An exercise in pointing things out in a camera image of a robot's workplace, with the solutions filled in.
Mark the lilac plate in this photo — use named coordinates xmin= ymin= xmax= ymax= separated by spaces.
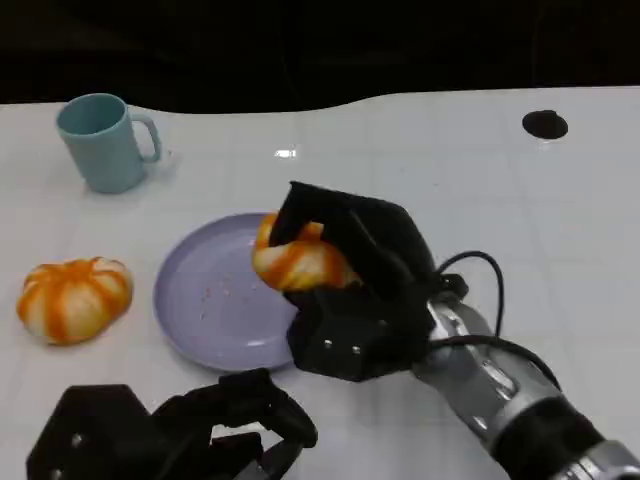
xmin=152 ymin=212 xmax=301 ymax=373

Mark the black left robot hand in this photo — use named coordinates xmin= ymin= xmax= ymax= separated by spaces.
xmin=25 ymin=368 xmax=320 ymax=480

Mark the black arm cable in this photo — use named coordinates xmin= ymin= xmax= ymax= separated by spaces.
xmin=428 ymin=250 xmax=564 ymax=389

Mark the pale green mug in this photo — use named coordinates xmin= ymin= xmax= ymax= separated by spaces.
xmin=54 ymin=92 xmax=163 ymax=195

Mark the black round table hole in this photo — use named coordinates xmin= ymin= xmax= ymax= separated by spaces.
xmin=521 ymin=109 xmax=569 ymax=140

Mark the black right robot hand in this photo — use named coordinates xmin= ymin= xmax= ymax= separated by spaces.
xmin=268 ymin=180 xmax=437 ymax=384

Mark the orange and white bread roll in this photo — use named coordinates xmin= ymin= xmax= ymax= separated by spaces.
xmin=15 ymin=256 xmax=135 ymax=346
xmin=251 ymin=212 xmax=362 ymax=293

